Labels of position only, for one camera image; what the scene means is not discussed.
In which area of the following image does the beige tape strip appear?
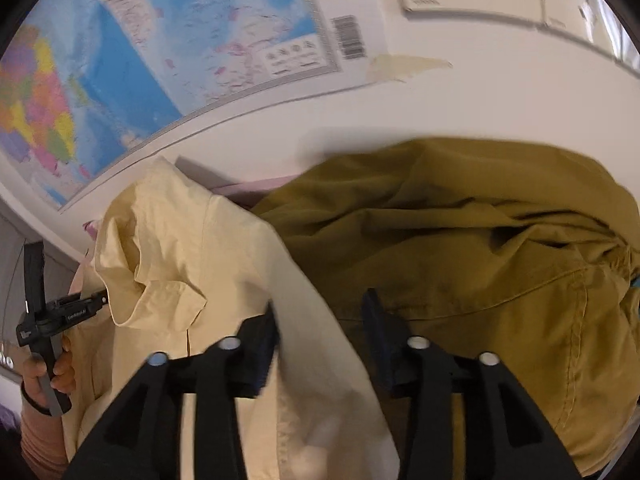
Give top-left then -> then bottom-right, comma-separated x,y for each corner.
367,54 -> 452,84

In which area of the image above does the cream yellow jacket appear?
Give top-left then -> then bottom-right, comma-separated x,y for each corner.
63,159 -> 399,479

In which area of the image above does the olive mustard jacket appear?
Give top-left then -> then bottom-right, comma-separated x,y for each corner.
253,138 -> 639,476

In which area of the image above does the colourful wall map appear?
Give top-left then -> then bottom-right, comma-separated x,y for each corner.
1,0 -> 387,209

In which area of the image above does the pink bed sheet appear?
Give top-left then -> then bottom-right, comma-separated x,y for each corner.
81,174 -> 302,241

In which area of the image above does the person's left hand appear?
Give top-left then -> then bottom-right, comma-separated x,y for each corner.
22,336 -> 76,410

